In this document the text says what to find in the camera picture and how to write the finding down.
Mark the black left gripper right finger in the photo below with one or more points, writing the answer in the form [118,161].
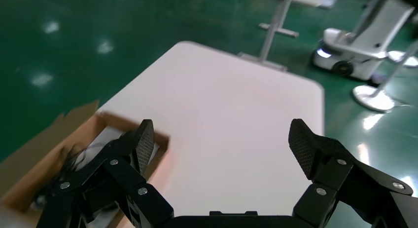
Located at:
[339,180]

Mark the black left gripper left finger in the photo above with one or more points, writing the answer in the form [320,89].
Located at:
[130,174]

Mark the open brown cardboard box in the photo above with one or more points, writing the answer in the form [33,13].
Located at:
[29,167]

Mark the white round stand base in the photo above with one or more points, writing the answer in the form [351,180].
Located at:
[374,99]

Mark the white wheeled mobile robot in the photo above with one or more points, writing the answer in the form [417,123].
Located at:
[356,46]

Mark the white side table frame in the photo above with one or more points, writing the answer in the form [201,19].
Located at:
[274,27]

